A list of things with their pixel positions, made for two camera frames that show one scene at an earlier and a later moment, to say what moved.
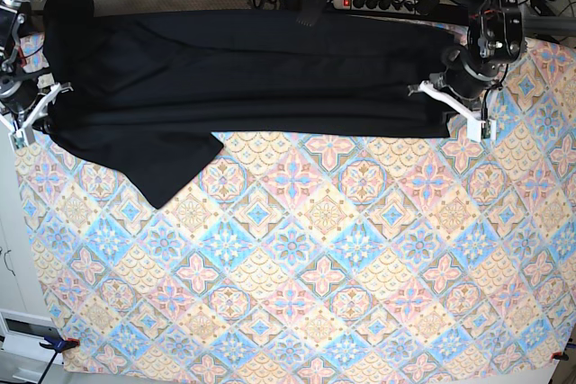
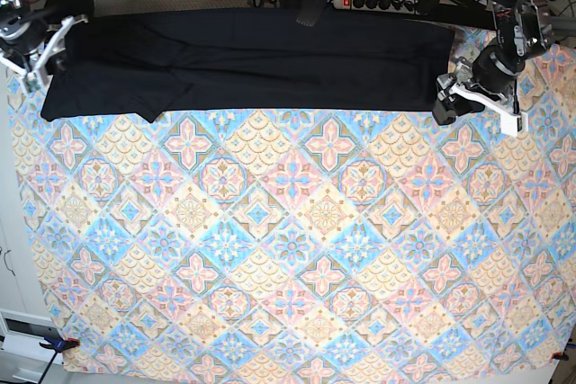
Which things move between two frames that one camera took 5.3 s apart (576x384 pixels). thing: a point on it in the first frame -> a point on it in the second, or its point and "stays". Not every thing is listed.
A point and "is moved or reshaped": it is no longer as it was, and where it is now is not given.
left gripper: (18, 93) -> (25, 36)
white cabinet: (25, 315) stays
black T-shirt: (139, 92) is moved or reshaped
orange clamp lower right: (559, 356) stays
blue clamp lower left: (58, 345) stays
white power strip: (355, 2) stays
